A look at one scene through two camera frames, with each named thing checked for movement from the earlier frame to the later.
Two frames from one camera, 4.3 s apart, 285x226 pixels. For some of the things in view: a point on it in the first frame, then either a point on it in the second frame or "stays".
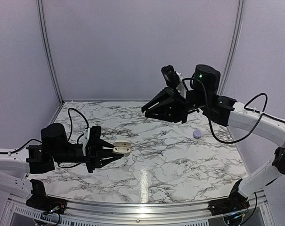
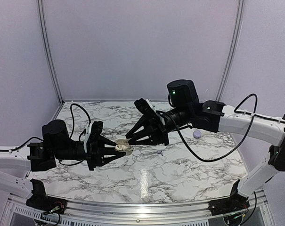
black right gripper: x=164 y=95 to x=154 y=139
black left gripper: x=106 y=162 stays
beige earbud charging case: x=122 y=147 stays
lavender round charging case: x=197 y=134 stays
